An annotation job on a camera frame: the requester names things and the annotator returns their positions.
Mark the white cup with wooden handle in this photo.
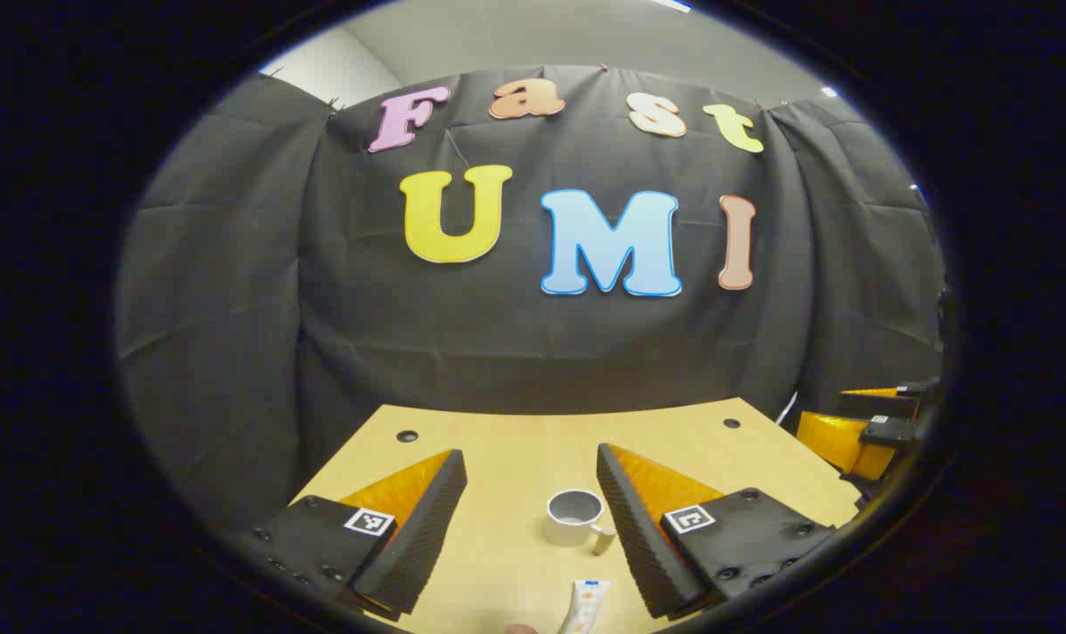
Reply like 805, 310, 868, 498
546, 490, 617, 557

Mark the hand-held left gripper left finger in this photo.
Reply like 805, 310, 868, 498
253, 449, 468, 623

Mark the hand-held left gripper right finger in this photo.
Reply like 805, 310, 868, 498
596, 443, 837, 621

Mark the black backdrop cloth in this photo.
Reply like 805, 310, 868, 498
114, 63, 947, 538

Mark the light wooden desktop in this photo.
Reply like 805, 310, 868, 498
290, 398, 861, 634

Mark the white toothpaste tube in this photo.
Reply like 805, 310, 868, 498
557, 579, 611, 634

